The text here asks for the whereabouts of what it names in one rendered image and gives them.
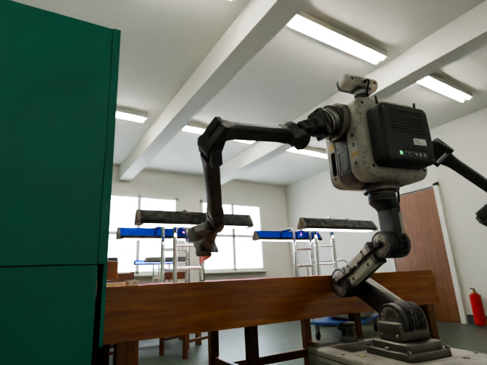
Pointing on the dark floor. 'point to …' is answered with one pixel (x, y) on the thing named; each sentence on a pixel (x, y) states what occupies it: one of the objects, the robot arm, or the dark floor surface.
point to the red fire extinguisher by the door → (477, 308)
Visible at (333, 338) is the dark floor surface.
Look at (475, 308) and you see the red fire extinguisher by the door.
